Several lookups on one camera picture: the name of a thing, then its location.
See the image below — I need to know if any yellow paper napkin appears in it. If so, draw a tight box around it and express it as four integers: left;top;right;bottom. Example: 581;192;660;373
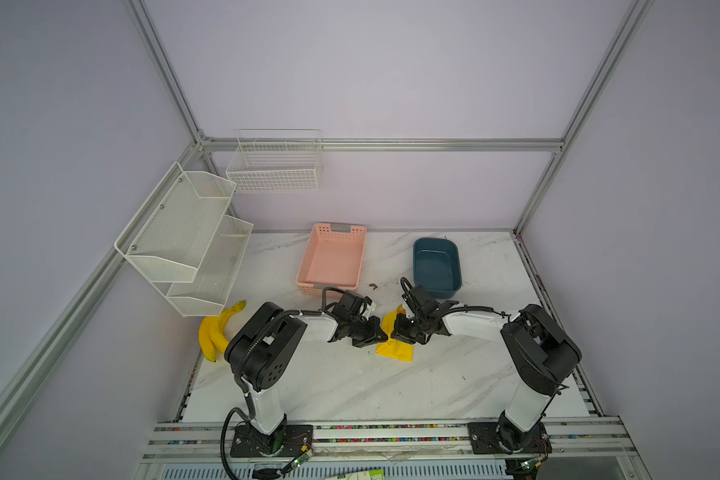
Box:
375;305;414;362

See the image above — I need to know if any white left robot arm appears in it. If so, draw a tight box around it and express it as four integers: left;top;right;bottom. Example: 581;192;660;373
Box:
220;286;388;479

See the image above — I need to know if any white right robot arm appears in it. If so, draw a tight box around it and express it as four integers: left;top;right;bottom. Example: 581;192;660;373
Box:
391;277;582;453

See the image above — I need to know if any pink perforated plastic basket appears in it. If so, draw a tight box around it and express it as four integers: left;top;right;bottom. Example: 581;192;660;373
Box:
296;223;367;296

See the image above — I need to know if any teal oval plastic tub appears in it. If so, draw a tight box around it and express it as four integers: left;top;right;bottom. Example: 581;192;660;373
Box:
413;237;462;299

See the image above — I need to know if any yellow banana toy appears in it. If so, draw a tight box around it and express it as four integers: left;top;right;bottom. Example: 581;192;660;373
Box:
198;300;247;363

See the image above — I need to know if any white mesh shelf lower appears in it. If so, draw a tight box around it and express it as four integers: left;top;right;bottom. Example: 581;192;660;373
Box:
167;215;253;317

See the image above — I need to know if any white mesh shelf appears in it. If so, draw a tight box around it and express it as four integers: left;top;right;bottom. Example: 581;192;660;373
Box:
114;163;236;283
167;215;253;317

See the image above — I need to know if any white mesh shelf upper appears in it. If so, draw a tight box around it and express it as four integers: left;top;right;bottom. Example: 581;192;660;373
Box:
114;163;236;283

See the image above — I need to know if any white wire wall basket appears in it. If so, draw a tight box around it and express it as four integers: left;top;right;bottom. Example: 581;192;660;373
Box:
226;129;323;194

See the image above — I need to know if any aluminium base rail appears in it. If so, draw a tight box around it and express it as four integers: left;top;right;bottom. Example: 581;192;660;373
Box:
142;417;638;463

